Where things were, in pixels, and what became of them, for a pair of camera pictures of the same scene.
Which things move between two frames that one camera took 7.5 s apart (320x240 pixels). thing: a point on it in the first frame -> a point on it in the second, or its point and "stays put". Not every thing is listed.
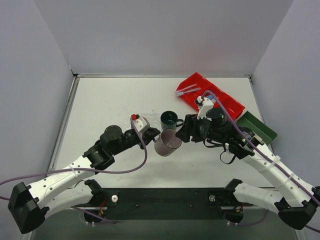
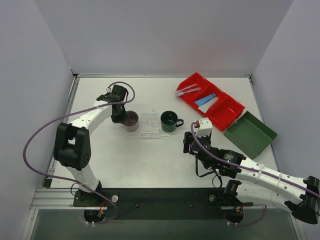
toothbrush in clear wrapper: x=186 y=89 stays put
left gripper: x=149 y=133 -> x=119 y=116
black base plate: x=165 y=204 stays put
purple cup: x=167 y=143 -> x=132 y=122
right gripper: x=189 y=128 -> x=188 y=144
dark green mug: x=168 y=120 stays put
